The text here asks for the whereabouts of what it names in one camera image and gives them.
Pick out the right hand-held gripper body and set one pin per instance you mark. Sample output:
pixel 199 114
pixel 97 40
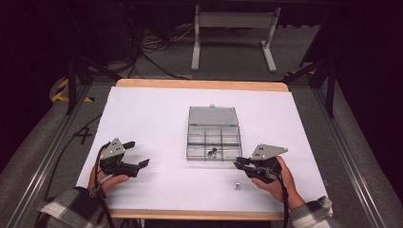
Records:
pixel 264 164

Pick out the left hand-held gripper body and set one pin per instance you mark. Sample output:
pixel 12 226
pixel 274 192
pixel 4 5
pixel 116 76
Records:
pixel 112 160

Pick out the round silver metal nut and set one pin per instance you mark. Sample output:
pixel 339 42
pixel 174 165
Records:
pixel 214 149

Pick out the clear plastic compartment box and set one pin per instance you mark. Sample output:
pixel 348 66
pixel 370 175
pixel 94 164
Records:
pixel 214 136

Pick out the person's left hand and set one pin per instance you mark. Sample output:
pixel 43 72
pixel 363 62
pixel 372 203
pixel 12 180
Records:
pixel 111 182

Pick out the person's right hand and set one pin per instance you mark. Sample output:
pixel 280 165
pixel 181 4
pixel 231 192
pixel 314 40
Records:
pixel 286 186

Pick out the white table cover sheet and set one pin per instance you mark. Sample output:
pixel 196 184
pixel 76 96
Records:
pixel 152 120

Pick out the black metal stand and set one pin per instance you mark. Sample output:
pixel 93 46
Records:
pixel 330 85
pixel 72 82

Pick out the yellow black hazard tape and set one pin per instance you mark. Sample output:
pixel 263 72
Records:
pixel 60 91

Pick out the aluminium floor rail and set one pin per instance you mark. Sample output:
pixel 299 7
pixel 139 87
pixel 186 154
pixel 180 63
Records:
pixel 351 158
pixel 47 158

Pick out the white metal stand frame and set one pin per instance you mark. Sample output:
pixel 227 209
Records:
pixel 236 19

